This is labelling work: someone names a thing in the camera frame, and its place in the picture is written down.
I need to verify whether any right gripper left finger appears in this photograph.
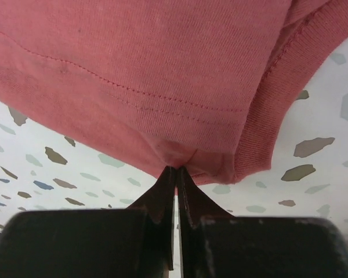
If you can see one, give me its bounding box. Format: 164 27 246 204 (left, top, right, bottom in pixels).
0 167 177 277

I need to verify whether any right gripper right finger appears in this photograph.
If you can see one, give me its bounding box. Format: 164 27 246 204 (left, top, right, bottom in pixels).
176 168 348 278

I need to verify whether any pink t shirt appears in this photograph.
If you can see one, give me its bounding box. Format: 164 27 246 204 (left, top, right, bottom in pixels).
0 1 348 184

